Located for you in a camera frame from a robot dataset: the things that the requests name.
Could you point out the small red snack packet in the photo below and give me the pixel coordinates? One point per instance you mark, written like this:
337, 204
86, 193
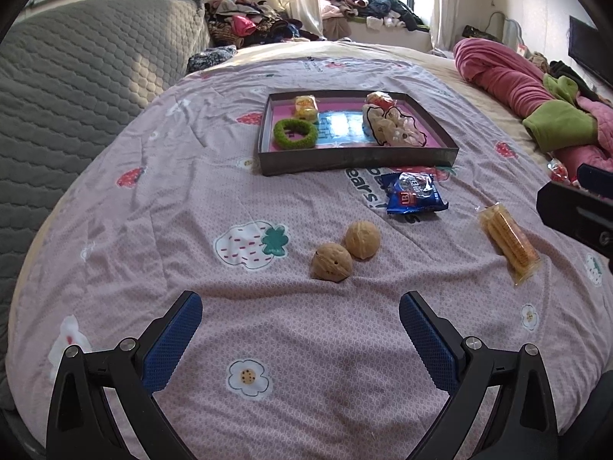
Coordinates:
558, 168

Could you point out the beige black-trimmed hair scrunchie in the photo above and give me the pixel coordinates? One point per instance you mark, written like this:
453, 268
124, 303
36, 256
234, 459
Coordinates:
392, 127

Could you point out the green fuzzy hair scrunchie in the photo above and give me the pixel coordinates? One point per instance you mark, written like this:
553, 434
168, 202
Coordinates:
306, 141

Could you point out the long yellow cracker packet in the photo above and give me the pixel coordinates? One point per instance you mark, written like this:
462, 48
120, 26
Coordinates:
510, 244

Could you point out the clear packet with red candy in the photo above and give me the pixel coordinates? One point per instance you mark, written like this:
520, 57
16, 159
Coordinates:
380, 99

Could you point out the blue cookie packet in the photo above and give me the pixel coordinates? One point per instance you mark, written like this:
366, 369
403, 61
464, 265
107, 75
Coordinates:
412, 196

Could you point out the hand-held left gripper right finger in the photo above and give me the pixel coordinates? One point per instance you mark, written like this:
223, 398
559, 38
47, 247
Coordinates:
428, 345

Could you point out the yellow cake packet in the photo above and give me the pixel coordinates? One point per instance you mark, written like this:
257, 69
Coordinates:
306, 108

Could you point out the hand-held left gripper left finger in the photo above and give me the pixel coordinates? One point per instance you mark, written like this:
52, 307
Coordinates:
172, 345

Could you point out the dark patterned cloth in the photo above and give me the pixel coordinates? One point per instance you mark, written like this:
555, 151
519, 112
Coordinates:
210, 57

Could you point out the pile of clothes beside bed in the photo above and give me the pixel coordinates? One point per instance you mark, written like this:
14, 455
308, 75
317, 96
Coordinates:
249, 21

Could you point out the black television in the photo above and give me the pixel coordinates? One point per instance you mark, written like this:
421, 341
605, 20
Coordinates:
586, 43

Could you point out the dark tray with pink inside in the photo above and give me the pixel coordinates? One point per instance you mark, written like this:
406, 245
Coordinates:
359, 158

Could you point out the green fleece blanket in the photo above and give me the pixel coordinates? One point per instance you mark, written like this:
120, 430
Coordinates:
560, 124

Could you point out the black bag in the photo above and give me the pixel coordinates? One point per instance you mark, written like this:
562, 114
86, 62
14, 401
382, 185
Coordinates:
479, 33

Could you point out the black clothing heap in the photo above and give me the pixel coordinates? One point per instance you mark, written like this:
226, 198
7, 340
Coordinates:
567, 69

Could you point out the window bench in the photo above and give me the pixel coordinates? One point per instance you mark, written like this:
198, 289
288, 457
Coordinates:
383, 38

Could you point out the walnut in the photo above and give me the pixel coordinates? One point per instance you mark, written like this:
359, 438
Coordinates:
363, 239
331, 262

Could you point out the pink strawberry printed blanket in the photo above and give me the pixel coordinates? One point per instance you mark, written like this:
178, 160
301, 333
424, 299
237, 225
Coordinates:
191, 201

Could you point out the pink quilt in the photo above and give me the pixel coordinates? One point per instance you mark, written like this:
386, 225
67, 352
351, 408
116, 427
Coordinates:
498, 72

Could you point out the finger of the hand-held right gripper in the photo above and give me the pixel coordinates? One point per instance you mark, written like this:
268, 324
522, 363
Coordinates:
565, 211
596, 177

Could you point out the pile of clothes on windowsill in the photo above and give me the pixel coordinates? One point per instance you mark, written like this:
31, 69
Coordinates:
373, 5

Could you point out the grey quilted headboard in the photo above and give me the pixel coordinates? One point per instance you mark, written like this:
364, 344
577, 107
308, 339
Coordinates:
72, 105

